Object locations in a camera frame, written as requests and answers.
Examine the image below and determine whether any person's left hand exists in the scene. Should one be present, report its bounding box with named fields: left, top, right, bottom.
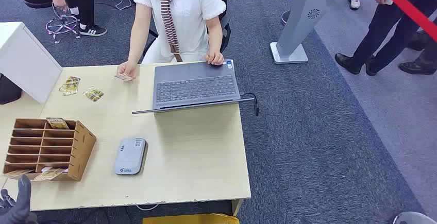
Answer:
left=205, top=50, right=225, bottom=66

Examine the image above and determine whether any person's right hand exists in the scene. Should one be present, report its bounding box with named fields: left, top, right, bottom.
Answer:
left=116, top=61, right=139, bottom=80

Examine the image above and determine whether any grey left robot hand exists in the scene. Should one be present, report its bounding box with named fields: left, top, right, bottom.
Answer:
left=0, top=176, right=38, bottom=224

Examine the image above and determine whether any grey card reader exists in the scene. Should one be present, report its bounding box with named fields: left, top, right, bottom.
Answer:
left=114, top=137, right=148, bottom=176

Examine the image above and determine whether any wooden slotted card holder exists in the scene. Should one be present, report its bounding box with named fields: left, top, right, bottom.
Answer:
left=3, top=117, right=97, bottom=182

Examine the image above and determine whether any black office chair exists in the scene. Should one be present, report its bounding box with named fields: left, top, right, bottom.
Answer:
left=143, top=0, right=232, bottom=58

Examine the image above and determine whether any grey laptop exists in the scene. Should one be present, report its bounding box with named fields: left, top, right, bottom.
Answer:
left=132, top=59, right=255, bottom=115

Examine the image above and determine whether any chrome base stool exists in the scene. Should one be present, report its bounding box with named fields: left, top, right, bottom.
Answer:
left=24, top=0, right=81, bottom=44

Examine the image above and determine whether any black round stanchion base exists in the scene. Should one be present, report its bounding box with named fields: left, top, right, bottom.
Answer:
left=280, top=10, right=292, bottom=27

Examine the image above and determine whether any grey kiosk stand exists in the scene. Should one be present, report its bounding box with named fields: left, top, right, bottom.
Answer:
left=270, top=0, right=330, bottom=65

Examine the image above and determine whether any white cabinet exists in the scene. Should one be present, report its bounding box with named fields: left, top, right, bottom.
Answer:
left=0, top=22, right=63, bottom=105

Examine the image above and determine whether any black bag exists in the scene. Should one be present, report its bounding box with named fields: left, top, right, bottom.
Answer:
left=0, top=74, right=23, bottom=106

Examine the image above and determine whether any beige wooden desk leg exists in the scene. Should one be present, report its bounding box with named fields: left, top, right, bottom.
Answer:
left=231, top=198, right=244, bottom=217

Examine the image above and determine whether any yellow floor tape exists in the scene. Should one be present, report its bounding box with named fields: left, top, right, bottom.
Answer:
left=142, top=213, right=240, bottom=224

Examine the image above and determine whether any red barrier belt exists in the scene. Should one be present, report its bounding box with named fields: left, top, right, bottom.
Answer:
left=368, top=0, right=437, bottom=42

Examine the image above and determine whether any black laptop power cable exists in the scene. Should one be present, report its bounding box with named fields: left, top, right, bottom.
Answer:
left=240, top=93, right=259, bottom=117

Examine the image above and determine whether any white cable under desk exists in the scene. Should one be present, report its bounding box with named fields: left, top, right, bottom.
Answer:
left=136, top=203, right=160, bottom=212

